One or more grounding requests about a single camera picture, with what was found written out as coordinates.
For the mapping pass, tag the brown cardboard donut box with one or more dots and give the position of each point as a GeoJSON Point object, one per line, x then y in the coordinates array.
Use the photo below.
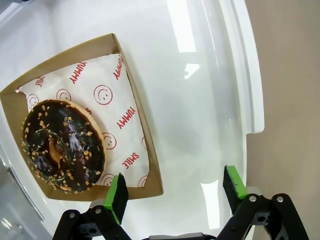
{"type": "Point", "coordinates": [140, 125]}

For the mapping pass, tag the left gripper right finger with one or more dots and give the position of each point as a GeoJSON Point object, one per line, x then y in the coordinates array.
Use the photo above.
{"type": "Point", "coordinates": [233, 187]}

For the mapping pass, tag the white printed paper liner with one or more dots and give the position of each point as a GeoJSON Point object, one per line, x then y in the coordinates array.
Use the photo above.
{"type": "Point", "coordinates": [117, 105]}

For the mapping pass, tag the chocolate donut with nut bits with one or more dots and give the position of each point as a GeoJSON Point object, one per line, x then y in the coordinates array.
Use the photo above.
{"type": "Point", "coordinates": [65, 147]}

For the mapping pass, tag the white display tray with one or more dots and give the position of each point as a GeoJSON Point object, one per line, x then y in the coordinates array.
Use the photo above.
{"type": "Point", "coordinates": [200, 100]}

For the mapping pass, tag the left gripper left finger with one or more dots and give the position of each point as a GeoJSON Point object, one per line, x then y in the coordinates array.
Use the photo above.
{"type": "Point", "coordinates": [117, 197]}

